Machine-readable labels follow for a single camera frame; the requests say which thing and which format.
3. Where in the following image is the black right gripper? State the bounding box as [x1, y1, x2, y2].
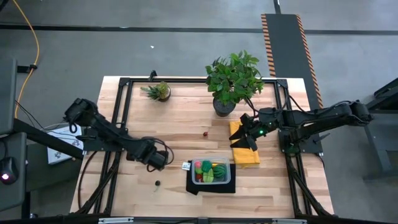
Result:
[228, 107, 282, 152]

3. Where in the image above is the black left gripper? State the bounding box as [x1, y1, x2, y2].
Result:
[125, 141, 166, 165]

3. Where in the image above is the striped green toy watermelon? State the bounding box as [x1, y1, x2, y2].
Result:
[213, 164, 228, 180]

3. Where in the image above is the light green toy starfruit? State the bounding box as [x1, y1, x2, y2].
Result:
[202, 169, 215, 184]

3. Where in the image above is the clear plastic tupperware container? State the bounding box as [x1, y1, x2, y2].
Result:
[190, 157, 232, 185]

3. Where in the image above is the yellow cloth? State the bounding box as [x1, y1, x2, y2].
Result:
[229, 119, 261, 168]

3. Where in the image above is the leafy green potted plant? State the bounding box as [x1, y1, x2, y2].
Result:
[204, 49, 265, 118]

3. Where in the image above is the small potted succulent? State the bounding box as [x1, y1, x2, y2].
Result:
[139, 80, 172, 103]

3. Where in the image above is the black folded cloth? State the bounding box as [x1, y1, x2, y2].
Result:
[185, 160, 236, 196]

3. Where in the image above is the white printed paper sheet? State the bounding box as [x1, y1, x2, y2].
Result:
[46, 125, 85, 165]

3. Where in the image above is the black mat with striped edges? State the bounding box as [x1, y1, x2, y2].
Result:
[260, 13, 324, 110]

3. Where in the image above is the black diagonal stand beam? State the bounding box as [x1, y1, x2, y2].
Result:
[12, 118, 85, 161]

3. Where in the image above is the dark metal workbench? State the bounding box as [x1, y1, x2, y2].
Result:
[353, 77, 398, 182]

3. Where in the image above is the black device with glowing light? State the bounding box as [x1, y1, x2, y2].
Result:
[0, 156, 19, 185]

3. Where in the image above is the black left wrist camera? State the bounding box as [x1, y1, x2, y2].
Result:
[150, 151, 169, 171]

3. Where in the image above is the black aluminium table frame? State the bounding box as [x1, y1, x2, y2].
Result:
[70, 70, 335, 218]

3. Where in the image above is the black cable bracket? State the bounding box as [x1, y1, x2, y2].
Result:
[17, 63, 38, 74]

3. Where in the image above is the yellow cable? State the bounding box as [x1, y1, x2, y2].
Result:
[11, 0, 40, 119]

